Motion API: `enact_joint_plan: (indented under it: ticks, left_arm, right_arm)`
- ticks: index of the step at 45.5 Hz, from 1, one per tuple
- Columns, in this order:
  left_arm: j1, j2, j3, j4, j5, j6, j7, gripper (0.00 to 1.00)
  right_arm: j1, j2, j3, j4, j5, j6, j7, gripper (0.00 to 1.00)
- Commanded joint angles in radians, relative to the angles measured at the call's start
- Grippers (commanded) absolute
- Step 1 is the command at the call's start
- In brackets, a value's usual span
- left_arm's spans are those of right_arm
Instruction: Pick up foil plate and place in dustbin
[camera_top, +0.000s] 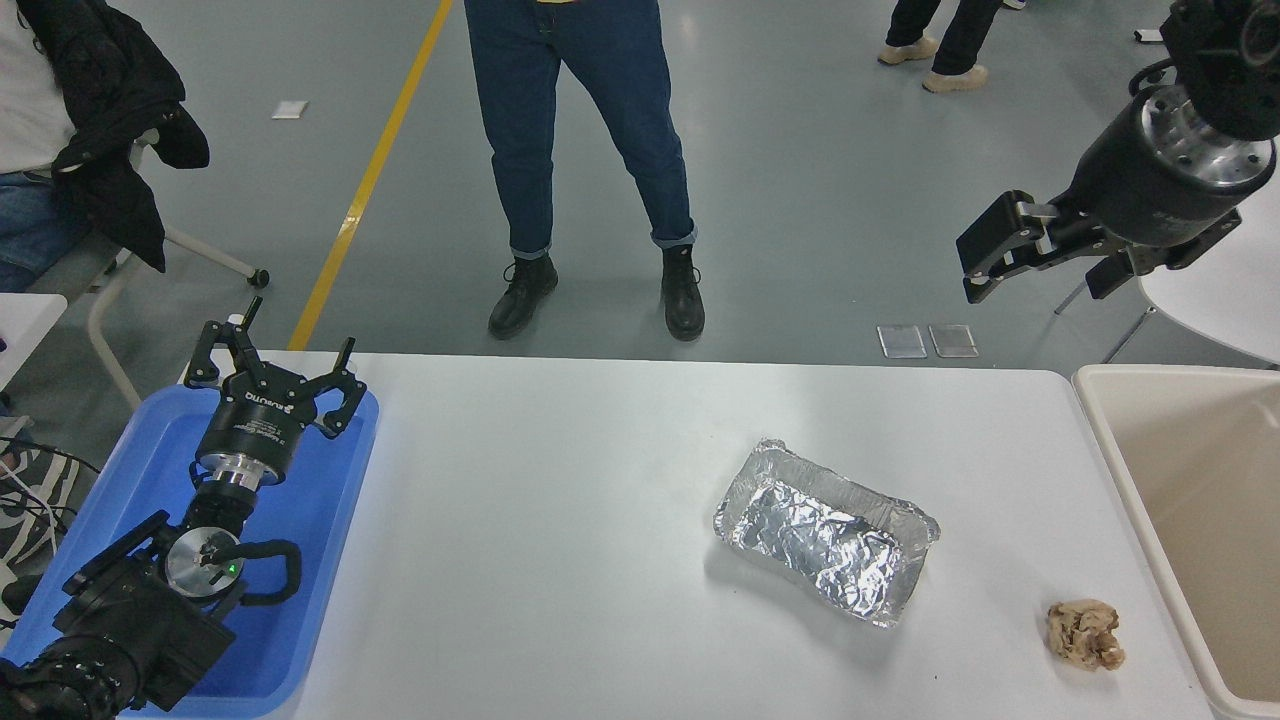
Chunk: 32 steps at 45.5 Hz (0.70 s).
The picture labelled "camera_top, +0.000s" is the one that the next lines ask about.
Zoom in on crumpled tan paper ball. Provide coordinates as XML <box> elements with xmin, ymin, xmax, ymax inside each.
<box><xmin>1046</xmin><ymin>598</ymin><xmax>1127</xmax><ymax>672</ymax></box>

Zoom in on white shell chair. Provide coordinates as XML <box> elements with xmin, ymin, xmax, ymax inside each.
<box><xmin>1054</xmin><ymin>170</ymin><xmax>1280</xmax><ymax>367</ymax></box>

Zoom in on crinkled silver foil tray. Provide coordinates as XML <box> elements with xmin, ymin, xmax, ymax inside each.
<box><xmin>713</xmin><ymin>437</ymin><xmax>942</xmax><ymax>629</ymax></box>

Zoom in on blue plastic tray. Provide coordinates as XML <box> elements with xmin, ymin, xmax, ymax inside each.
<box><xmin>0</xmin><ymin>383</ymin><xmax>381</xmax><ymax>719</ymax></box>

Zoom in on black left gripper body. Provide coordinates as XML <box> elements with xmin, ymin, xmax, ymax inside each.
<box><xmin>195</xmin><ymin>368</ymin><xmax>323</xmax><ymax>475</ymax></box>

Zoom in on black cable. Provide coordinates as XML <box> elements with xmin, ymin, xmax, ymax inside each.
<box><xmin>0</xmin><ymin>436</ymin><xmax>103</xmax><ymax>477</ymax></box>

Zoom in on small white table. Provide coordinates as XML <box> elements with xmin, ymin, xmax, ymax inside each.
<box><xmin>0</xmin><ymin>292</ymin><xmax>69</xmax><ymax>393</ymax></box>

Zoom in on white cable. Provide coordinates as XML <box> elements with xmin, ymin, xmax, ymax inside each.
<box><xmin>0</xmin><ymin>455</ymin><xmax>63</xmax><ymax>553</ymax></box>

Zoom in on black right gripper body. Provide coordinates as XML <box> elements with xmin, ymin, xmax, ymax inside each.
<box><xmin>1060</xmin><ymin>93</ymin><xmax>1267</xmax><ymax>300</ymax></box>

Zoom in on white-framed wheeled chair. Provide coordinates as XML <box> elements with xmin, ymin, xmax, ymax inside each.
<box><xmin>30</xmin><ymin>128</ymin><xmax>272</xmax><ymax>411</ymax></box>

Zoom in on standing person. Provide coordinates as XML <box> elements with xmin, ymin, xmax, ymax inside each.
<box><xmin>463</xmin><ymin>0</ymin><xmax>707</xmax><ymax>343</ymax></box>

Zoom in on large pale bin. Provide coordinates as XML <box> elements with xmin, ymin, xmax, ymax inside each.
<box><xmin>1071</xmin><ymin>363</ymin><xmax>1280</xmax><ymax>720</ymax></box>

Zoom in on seated person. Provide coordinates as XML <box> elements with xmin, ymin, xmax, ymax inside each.
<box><xmin>0</xmin><ymin>0</ymin><xmax>97</xmax><ymax>294</ymax></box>

